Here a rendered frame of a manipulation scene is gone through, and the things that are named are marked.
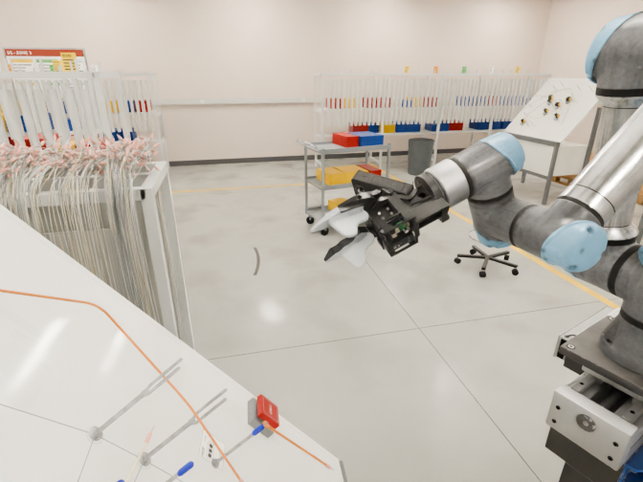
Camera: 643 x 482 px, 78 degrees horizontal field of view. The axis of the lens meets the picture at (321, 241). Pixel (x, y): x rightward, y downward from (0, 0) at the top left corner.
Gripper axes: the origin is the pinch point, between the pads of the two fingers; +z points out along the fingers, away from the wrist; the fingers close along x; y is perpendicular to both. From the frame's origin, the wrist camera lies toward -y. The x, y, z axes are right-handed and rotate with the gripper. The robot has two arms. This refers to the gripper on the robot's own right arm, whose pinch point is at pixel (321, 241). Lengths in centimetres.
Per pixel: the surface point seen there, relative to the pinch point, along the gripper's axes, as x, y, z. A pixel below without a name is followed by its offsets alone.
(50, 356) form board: -13.8, 6.3, 37.2
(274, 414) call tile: 24.5, 12.5, 23.3
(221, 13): 243, -760, -72
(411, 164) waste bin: 481, -431, -244
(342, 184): 265, -262, -69
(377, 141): 252, -282, -128
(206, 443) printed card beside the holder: 9.1, 16.9, 30.7
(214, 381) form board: 16.0, 4.6, 29.5
